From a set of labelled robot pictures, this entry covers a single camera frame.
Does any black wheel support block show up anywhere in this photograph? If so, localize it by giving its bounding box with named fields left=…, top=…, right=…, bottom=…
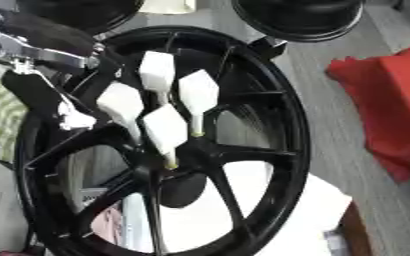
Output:
left=247, top=35, right=289, bottom=60

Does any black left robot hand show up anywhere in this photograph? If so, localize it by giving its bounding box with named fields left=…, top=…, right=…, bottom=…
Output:
left=0, top=7, right=127, bottom=132

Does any black spoked wheel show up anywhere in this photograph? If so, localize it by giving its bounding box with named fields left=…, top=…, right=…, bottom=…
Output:
left=12, top=25, right=314, bottom=256

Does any white flat board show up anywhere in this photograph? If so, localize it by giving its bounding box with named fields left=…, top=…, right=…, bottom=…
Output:
left=119, top=159, right=356, bottom=256

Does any cream white object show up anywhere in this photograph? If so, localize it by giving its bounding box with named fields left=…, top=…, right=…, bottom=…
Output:
left=136, top=0, right=198, bottom=15

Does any black round wheel rim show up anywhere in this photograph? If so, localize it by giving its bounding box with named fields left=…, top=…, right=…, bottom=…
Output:
left=229, top=0, right=368, bottom=43
left=14, top=0, right=148, bottom=36

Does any red cloth bag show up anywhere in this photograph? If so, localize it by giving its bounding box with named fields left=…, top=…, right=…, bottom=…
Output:
left=324, top=46, right=410, bottom=184

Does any brown wooden piece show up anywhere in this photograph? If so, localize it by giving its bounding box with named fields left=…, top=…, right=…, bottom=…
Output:
left=334, top=201, right=375, bottom=256

